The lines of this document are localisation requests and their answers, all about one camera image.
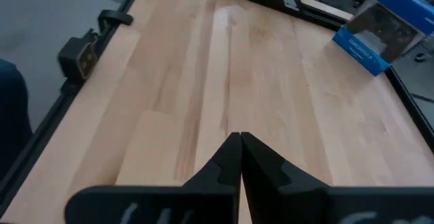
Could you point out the black camera clamp arm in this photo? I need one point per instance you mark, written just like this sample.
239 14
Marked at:
113 17

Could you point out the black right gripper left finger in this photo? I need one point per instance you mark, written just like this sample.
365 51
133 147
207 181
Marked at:
203 200

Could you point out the blue DualShock controller box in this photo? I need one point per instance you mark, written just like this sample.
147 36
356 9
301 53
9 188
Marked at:
383 34

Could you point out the black table edge frame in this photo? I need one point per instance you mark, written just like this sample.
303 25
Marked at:
34 142

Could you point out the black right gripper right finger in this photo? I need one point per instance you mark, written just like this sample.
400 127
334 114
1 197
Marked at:
305 203

